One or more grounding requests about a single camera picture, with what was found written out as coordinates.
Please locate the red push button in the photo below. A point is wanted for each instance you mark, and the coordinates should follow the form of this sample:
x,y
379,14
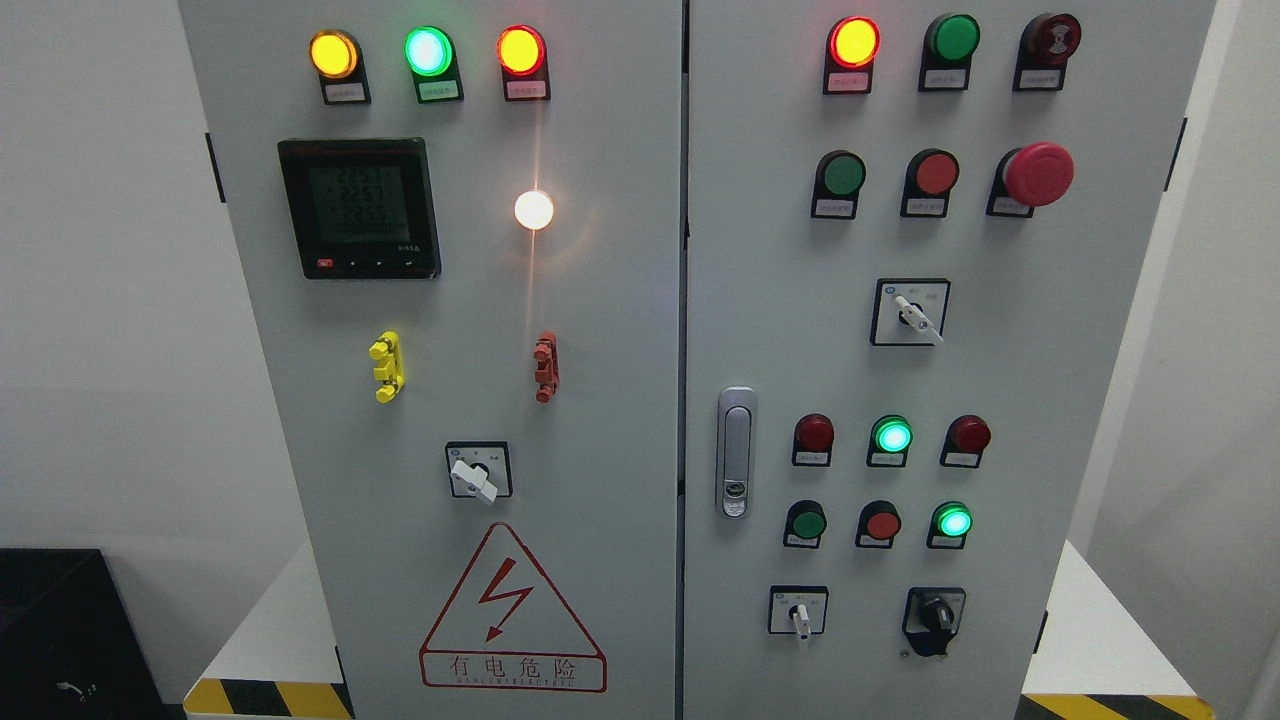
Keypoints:
x,y
879,524
928,181

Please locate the dark red indicator left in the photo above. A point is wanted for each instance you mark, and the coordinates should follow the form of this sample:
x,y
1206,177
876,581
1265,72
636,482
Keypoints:
x,y
814,437

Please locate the red push button upper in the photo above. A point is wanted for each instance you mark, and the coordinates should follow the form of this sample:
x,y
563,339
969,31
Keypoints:
x,y
928,181

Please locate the silver door latch handle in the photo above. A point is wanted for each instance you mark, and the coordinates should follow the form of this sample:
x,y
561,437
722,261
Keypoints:
x,y
734,464

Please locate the white selector switch left door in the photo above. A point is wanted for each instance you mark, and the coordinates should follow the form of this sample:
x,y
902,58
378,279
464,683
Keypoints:
x,y
479,469

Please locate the dark red indicator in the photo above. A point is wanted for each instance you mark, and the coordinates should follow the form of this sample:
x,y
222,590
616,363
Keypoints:
x,y
814,437
966,439

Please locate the green push button upper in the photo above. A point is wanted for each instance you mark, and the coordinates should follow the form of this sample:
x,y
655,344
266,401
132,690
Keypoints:
x,y
838,180

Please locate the red terminal connector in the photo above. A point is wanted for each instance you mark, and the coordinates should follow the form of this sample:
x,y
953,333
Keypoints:
x,y
546,372

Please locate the grey electrical cabinet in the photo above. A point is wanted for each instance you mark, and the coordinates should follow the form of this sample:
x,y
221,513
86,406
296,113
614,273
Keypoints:
x,y
679,145

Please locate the dark green light top right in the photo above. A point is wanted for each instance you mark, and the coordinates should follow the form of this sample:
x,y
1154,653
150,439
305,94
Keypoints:
x,y
947,50

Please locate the red electric hazard sticker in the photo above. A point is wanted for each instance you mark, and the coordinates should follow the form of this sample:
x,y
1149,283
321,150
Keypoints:
x,y
506,626

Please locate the lit green push button lower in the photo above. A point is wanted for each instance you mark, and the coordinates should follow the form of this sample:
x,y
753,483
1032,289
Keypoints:
x,y
950,524

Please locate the white selector switch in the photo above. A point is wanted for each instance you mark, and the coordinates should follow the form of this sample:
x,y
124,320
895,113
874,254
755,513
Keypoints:
x,y
798,611
909,312

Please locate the white selector switch lower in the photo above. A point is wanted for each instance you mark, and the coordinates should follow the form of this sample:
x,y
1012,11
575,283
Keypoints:
x,y
798,611

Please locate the white selector switch upper right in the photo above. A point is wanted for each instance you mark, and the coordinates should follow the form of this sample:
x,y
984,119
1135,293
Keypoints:
x,y
909,312

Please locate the red emergency stop button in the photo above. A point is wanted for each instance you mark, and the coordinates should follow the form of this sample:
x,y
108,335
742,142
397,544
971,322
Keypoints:
x,y
1028,178

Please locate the white glowing lamp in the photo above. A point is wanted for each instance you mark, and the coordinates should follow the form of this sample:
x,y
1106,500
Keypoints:
x,y
534,210

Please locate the black digital power meter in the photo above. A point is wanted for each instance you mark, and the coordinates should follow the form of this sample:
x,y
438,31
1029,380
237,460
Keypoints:
x,y
361,208

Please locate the dark red indicator right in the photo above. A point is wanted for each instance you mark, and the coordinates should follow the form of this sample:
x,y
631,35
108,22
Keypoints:
x,y
966,439

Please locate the green indicator light top left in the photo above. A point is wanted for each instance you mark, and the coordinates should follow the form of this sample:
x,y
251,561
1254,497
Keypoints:
x,y
434,65

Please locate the black box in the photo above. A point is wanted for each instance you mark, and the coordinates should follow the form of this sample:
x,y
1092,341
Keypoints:
x,y
68,649

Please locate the lit green indicator middle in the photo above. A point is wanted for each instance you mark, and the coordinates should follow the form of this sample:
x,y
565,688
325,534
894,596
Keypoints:
x,y
889,442

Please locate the red push button lower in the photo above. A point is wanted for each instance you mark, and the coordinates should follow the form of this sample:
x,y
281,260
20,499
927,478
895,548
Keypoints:
x,y
879,524

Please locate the orange-red indicator light left door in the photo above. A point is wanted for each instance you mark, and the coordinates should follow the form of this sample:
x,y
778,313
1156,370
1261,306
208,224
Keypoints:
x,y
522,56

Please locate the dark red buzzer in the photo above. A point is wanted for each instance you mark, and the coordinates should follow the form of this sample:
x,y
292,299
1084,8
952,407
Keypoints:
x,y
1045,47

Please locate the red-ringed lit indicator right door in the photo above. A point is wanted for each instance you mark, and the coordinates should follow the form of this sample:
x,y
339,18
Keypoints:
x,y
851,47

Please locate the yellow terminal connector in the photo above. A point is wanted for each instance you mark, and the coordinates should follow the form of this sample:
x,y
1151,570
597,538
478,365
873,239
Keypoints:
x,y
388,366

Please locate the black knob switch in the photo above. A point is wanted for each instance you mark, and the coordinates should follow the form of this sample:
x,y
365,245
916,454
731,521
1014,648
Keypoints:
x,y
931,618

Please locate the yellow indicator light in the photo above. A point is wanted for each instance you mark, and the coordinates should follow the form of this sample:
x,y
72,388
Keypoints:
x,y
339,63

